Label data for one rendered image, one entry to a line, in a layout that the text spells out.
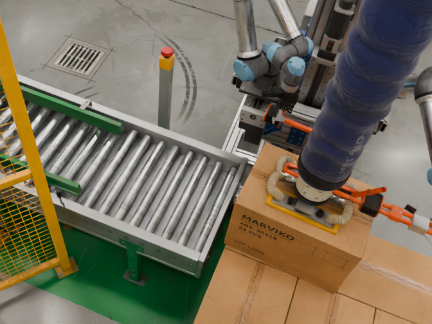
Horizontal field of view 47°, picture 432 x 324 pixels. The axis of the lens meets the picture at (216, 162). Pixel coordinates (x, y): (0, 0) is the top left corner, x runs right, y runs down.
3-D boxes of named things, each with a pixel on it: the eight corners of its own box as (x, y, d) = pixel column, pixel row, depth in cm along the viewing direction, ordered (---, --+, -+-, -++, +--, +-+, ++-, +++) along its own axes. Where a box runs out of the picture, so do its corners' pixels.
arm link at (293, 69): (297, 52, 212) (310, 63, 209) (290, 71, 221) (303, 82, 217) (283, 58, 209) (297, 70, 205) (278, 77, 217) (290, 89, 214)
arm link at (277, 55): (281, 51, 226) (297, 66, 221) (263, 60, 221) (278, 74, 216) (285, 38, 220) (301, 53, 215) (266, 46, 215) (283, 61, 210)
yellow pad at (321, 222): (264, 204, 222) (266, 198, 218) (272, 188, 228) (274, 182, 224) (335, 236, 217) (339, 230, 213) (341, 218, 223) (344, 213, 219)
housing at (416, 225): (407, 229, 211) (411, 224, 207) (409, 217, 215) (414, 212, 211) (423, 236, 210) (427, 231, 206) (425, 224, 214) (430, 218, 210)
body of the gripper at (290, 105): (290, 115, 227) (297, 97, 218) (273, 108, 229) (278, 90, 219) (296, 105, 232) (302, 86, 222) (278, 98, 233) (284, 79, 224)
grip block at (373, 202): (357, 211, 214) (361, 204, 209) (362, 194, 219) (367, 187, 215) (375, 218, 212) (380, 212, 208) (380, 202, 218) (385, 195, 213)
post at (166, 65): (155, 167, 343) (158, 57, 263) (159, 160, 347) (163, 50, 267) (164, 170, 342) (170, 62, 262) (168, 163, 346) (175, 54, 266)
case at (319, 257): (223, 243, 253) (234, 202, 221) (251, 186, 276) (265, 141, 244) (333, 294, 243) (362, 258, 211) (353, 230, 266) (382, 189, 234)
